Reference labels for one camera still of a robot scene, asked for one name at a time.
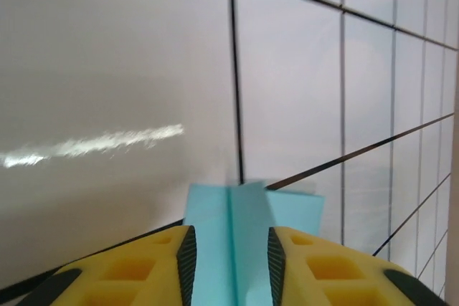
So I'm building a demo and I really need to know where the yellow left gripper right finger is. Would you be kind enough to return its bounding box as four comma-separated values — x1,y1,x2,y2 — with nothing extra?
267,226,448,306

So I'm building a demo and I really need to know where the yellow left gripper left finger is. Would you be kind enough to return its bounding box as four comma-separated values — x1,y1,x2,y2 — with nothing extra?
0,225,197,306

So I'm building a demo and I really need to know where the light blue cloth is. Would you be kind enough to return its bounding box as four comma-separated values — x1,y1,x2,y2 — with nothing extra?
182,178,327,306

